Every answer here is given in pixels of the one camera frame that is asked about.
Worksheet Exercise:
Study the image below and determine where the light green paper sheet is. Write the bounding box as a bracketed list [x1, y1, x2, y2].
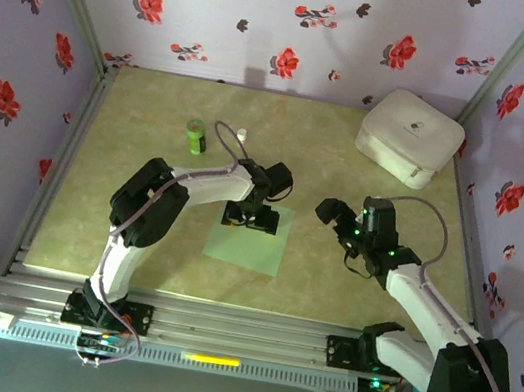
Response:
[199, 190, 299, 279]

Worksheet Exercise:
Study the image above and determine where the green bottle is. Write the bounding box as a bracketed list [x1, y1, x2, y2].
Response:
[181, 116, 213, 159]

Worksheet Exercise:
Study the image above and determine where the white zippered case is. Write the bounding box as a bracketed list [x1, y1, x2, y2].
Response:
[349, 81, 473, 197]

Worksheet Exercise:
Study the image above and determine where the yellow strip label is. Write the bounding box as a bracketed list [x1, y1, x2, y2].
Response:
[180, 349, 242, 371]

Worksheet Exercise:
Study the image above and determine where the thin black right gripper cable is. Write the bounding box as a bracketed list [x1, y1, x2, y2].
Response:
[341, 250, 384, 283]

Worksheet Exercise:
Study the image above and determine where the lilac right arm cable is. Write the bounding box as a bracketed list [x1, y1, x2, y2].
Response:
[348, 191, 524, 392]

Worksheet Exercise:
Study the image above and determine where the lilac arm cable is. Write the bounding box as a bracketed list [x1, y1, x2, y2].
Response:
[348, 191, 524, 392]
[70, 101, 258, 389]

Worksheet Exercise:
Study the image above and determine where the lilac left arm cable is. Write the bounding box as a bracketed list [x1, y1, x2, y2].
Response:
[70, 101, 258, 389]

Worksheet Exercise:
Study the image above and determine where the aluminium table side rail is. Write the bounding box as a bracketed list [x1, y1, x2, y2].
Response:
[0, 54, 122, 291]
[421, 151, 524, 357]

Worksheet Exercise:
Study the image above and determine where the aluminium mounting rail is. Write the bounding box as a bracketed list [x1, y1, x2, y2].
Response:
[0, 263, 517, 392]

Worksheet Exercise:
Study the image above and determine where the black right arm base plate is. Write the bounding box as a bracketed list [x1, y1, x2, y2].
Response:
[322, 333, 372, 374]

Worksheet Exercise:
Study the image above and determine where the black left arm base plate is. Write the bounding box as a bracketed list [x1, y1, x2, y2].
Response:
[59, 286, 157, 339]

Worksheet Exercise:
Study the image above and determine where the grey slotted cable duct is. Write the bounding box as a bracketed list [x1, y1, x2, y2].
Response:
[0, 313, 362, 392]

